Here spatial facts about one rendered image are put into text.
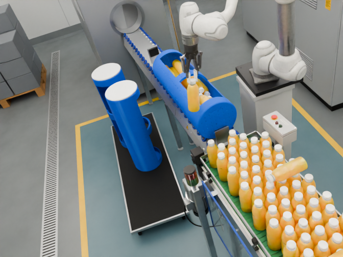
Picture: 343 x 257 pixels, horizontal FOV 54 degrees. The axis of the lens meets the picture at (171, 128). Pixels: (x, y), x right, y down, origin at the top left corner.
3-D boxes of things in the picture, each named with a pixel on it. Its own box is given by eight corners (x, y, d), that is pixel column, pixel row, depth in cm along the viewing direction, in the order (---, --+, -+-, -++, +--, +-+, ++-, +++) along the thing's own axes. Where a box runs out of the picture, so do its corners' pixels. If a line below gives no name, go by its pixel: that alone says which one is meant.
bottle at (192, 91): (201, 106, 207) (200, 80, 195) (196, 113, 202) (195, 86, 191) (191, 104, 210) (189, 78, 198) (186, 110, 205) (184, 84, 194)
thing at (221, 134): (228, 137, 225) (226, 124, 217) (230, 139, 223) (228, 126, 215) (216, 144, 224) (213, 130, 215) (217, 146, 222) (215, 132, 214)
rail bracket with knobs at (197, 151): (204, 155, 222) (201, 144, 216) (209, 161, 217) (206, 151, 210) (191, 161, 221) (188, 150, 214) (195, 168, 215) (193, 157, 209)
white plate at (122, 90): (117, 104, 265) (118, 105, 265) (143, 85, 276) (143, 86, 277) (98, 93, 282) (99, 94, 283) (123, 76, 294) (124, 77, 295)
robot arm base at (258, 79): (271, 62, 257) (271, 56, 254) (279, 79, 242) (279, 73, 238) (247, 67, 259) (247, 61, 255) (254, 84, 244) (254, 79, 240)
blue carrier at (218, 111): (187, 71, 291) (178, 43, 273) (240, 126, 226) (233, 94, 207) (158, 85, 288) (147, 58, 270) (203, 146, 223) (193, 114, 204)
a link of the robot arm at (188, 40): (178, 32, 179) (179, 42, 182) (186, 37, 172) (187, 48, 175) (193, 28, 181) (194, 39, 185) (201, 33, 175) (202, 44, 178)
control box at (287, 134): (276, 122, 216) (276, 109, 209) (296, 139, 201) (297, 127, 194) (263, 128, 214) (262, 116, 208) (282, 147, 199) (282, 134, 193)
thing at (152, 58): (160, 58, 325) (156, 44, 315) (162, 60, 322) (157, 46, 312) (150, 62, 324) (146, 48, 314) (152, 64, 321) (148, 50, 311)
